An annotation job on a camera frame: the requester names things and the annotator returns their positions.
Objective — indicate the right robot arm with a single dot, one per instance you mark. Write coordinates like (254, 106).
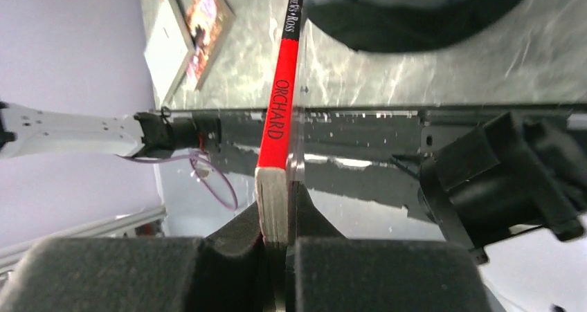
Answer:
(479, 174)

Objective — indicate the aluminium frame rail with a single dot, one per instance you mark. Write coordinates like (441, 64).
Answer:
(111, 227)

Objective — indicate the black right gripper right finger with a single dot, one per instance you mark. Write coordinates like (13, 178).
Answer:
(326, 271)

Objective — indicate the grey notebook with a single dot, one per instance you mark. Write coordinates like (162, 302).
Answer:
(169, 49)

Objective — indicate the black student backpack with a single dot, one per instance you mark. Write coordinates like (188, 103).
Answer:
(405, 26)

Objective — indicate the dark red book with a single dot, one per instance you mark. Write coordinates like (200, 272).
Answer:
(280, 117)

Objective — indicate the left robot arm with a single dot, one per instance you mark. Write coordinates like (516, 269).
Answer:
(143, 137)

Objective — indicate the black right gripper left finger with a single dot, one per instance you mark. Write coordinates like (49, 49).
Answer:
(214, 273)

